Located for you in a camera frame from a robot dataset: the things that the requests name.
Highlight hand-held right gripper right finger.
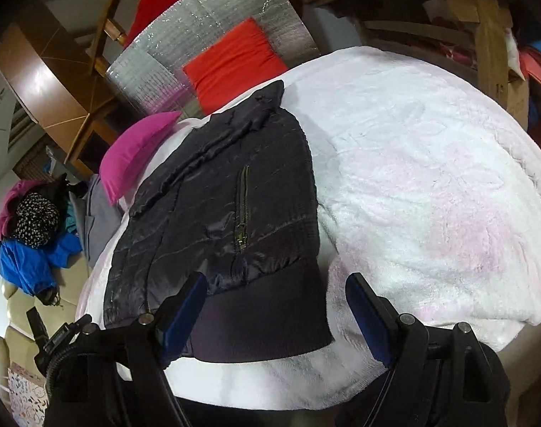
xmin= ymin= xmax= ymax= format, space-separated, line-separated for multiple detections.
xmin=345 ymin=272 xmax=511 ymax=427

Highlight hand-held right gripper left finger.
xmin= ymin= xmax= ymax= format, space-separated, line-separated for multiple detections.
xmin=43 ymin=271 xmax=209 ymax=427

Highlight black puffer jacket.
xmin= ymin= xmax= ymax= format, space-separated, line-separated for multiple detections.
xmin=102 ymin=80 xmax=334 ymax=363

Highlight beige sofa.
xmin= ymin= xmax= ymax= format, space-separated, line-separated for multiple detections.
xmin=0 ymin=258 xmax=93 ymax=405

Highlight white patterned bag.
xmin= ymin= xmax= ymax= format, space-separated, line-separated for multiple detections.
xmin=8 ymin=362 xmax=46 ymax=427

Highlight blue jacket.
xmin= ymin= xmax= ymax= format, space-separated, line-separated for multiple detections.
xmin=0 ymin=231 xmax=82 ymax=296

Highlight teal garment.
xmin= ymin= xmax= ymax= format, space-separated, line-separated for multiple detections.
xmin=63 ymin=205 xmax=81 ymax=237

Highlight black white dotted garment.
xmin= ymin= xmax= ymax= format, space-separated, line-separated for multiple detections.
xmin=16 ymin=193 xmax=60 ymax=247

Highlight grey garment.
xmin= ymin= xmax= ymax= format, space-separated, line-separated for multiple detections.
xmin=70 ymin=173 xmax=122 ymax=268

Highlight magenta garment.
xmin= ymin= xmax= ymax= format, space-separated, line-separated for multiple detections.
xmin=0 ymin=180 xmax=44 ymax=238

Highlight white fluffy blanket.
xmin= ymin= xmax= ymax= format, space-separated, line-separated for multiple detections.
xmin=75 ymin=44 xmax=541 ymax=410

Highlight magenta pillow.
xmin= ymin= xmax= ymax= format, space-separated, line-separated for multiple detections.
xmin=99 ymin=111 xmax=182 ymax=205

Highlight red pillow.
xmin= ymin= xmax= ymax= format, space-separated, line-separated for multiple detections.
xmin=182 ymin=18 xmax=287 ymax=114

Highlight wooden cabinet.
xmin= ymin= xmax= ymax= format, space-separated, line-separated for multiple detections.
xmin=0 ymin=6 xmax=120 ymax=176

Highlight wooden stair railing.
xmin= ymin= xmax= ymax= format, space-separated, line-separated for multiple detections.
xmin=90 ymin=0 xmax=142 ymax=76

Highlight coral folded cloths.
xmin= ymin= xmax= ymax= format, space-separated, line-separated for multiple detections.
xmin=517 ymin=47 xmax=541 ymax=94

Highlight silver foil insulation sheet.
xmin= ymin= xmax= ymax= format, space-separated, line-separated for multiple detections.
xmin=106 ymin=0 xmax=322 ymax=118

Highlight wooden table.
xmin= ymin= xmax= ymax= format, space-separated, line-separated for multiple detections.
xmin=304 ymin=0 xmax=531 ymax=130

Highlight black cable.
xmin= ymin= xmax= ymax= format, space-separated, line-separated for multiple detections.
xmin=43 ymin=342 xmax=82 ymax=410

